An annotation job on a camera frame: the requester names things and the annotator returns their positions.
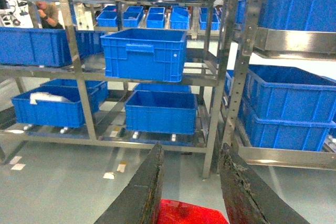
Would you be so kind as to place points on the blue crate with white foam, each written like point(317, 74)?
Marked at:
point(68, 112)

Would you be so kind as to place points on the blue crate stack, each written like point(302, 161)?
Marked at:
point(280, 134)
point(289, 93)

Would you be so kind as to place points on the person in dark shirt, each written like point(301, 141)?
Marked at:
point(49, 15)

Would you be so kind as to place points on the blue target crate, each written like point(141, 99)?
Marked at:
point(145, 54)

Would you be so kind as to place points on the blue crate right upper stack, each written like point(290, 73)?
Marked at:
point(289, 93)

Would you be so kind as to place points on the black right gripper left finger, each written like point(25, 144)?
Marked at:
point(140, 200)

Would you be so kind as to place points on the steel shelf rack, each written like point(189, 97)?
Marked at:
point(103, 98)
point(279, 29)

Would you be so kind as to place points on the blue crate right lower stack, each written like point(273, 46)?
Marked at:
point(280, 134)

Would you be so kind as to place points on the blue crate middle shelf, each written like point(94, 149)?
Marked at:
point(35, 47)

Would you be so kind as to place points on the blue crate lower centre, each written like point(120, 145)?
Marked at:
point(161, 112)

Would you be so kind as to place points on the red toy block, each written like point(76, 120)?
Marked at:
point(173, 211)

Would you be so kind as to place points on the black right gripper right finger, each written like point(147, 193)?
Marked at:
point(247, 198)

